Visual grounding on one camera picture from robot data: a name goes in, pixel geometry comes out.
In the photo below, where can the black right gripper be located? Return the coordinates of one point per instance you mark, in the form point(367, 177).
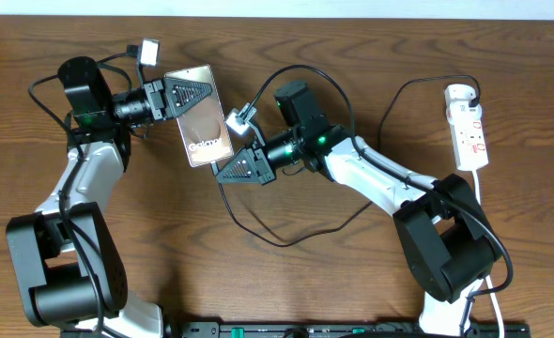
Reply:
point(260, 168)

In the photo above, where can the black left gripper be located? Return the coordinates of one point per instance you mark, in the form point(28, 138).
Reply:
point(155, 105)

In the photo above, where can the bronze Samsung Galaxy smartphone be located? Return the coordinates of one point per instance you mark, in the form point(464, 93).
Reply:
point(203, 129)

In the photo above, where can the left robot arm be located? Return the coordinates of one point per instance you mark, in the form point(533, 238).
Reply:
point(68, 269)

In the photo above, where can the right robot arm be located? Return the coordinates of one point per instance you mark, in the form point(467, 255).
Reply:
point(448, 243)

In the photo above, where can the white USB charger plug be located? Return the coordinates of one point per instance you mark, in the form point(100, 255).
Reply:
point(459, 92)

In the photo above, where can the white power strip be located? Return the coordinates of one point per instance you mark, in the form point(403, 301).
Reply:
point(467, 132)

